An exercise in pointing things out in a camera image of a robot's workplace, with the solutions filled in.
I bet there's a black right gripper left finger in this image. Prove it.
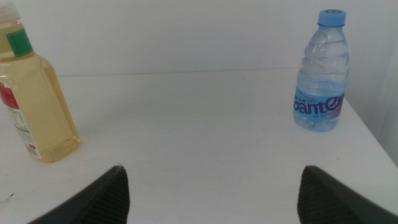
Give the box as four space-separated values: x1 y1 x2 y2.
27 165 130 224

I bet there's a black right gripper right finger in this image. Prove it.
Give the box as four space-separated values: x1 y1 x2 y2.
297 165 398 224

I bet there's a yellow tea bottle white cap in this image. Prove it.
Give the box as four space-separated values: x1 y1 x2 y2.
0 0 81 164

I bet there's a clear water bottle blue cap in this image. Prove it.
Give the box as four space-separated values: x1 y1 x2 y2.
292 9 350 133

